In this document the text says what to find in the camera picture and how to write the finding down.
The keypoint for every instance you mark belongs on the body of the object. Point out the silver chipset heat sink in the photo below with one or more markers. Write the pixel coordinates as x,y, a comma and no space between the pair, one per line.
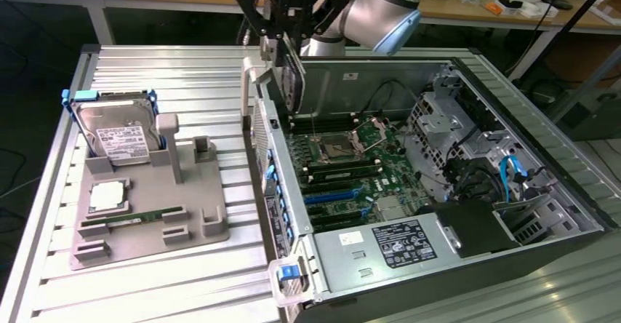
391,208

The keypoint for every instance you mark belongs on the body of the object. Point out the metal socket cover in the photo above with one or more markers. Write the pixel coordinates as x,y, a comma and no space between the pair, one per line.
371,131

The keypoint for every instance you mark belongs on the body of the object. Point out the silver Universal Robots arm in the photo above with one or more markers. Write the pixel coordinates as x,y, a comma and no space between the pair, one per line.
373,10

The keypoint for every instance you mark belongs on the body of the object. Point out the green motherboard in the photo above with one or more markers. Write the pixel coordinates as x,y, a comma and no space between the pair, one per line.
388,177

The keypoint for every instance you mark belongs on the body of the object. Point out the CPU socket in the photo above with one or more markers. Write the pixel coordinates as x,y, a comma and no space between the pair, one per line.
336,147

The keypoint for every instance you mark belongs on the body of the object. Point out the graphics card with metal bracket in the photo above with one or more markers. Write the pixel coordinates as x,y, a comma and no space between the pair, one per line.
289,79

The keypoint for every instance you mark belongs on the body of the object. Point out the black installed RAM stick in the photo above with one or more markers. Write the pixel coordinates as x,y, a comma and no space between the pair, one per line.
341,172

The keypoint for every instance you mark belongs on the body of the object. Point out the hard disk in blue carrier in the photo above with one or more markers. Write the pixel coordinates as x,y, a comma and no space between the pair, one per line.
116,130

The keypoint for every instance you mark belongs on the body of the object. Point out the green RAM stick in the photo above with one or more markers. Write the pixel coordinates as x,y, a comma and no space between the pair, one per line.
140,217

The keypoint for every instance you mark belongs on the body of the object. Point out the grey parts rack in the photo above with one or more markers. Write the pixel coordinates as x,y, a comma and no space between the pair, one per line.
145,177

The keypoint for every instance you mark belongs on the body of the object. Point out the black slanted pole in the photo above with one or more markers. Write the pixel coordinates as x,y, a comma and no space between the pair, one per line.
562,28

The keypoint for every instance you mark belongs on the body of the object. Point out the silver metal disk bay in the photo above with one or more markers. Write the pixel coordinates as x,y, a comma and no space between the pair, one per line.
439,123

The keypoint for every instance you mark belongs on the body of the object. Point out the silver CPU chip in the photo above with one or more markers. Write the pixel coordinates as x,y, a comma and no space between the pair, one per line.
108,196

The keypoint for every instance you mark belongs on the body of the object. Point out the grey power supply unit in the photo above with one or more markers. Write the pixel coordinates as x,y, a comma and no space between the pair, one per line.
359,250

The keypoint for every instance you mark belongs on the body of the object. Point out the white orange device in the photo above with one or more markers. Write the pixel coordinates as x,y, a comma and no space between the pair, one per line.
515,7

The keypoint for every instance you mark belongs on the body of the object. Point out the open black PC case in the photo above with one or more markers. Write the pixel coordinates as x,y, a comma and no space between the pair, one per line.
509,265

